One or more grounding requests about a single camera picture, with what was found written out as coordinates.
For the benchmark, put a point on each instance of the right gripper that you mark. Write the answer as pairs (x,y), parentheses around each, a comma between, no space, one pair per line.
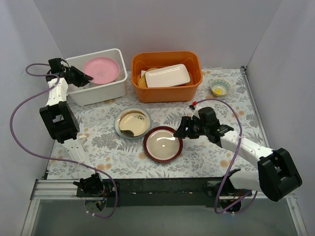
(188,127)

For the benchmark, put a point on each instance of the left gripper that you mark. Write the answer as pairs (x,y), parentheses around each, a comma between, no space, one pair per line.
(74,76)

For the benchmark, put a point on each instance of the pink plate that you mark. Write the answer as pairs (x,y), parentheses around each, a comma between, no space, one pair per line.
(103,70)

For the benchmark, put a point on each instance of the dark red rimmed plate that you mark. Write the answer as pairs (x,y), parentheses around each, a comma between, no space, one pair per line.
(161,145)

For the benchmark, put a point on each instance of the cream plate with black mark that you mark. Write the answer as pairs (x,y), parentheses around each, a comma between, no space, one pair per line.
(133,124)

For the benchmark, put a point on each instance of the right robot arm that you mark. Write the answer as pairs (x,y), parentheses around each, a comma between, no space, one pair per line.
(276,174)

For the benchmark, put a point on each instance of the white plastic bin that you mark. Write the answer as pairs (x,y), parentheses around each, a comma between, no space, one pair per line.
(92,93)

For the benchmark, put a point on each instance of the tan round plate in bin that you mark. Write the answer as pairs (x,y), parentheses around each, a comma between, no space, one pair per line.
(141,82)

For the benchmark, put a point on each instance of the orange plastic bin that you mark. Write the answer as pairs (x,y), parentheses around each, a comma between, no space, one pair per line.
(147,60)

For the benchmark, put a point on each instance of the patterned small bowl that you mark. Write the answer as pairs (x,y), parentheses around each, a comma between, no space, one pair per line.
(220,87)

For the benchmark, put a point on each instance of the white rectangular tray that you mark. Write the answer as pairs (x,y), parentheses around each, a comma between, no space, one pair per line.
(169,76)

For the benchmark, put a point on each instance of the white ceramic mug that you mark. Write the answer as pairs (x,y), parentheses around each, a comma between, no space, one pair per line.
(82,139)

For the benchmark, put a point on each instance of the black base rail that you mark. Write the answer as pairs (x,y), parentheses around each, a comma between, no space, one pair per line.
(166,192)

